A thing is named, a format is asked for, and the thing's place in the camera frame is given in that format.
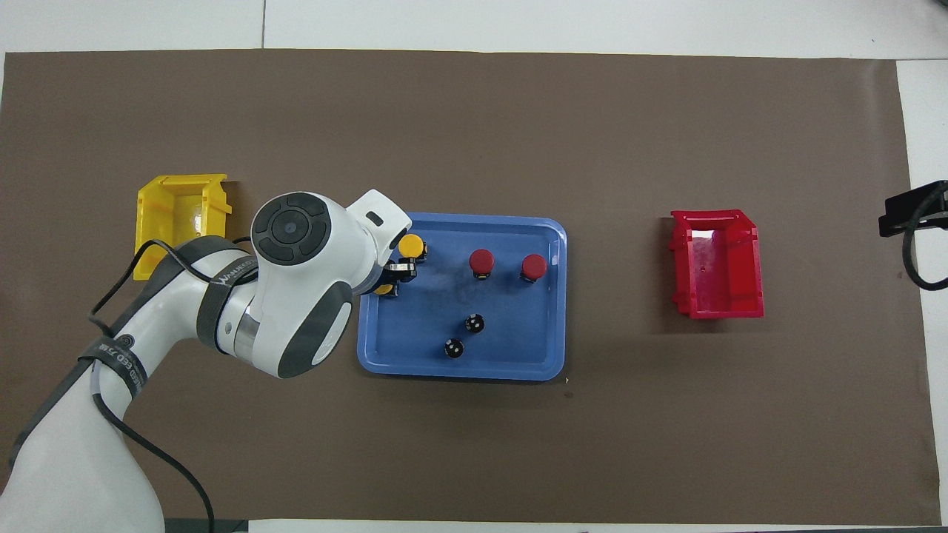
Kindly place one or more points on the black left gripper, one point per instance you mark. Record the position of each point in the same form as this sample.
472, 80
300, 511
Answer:
401, 270

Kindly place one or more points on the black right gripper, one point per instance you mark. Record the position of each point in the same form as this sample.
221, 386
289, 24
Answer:
926, 201

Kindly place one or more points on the yellow push button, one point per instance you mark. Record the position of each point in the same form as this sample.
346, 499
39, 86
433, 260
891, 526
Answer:
381, 289
411, 244

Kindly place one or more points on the red push button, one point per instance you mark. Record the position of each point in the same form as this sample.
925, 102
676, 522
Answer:
481, 260
534, 265

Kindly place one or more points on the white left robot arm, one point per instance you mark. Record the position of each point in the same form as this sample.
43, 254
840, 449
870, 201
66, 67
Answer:
296, 296

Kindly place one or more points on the blue plastic tray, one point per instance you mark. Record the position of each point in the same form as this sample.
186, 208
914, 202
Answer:
503, 348

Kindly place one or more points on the black cylindrical capacitor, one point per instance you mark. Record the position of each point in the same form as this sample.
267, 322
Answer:
475, 323
454, 348

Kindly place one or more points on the red plastic bin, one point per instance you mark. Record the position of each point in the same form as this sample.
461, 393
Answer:
722, 266

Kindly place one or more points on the brown paper table mat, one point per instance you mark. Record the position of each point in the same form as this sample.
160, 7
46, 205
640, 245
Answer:
474, 111

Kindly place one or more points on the yellow plastic bin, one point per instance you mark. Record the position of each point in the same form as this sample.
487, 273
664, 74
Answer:
178, 200

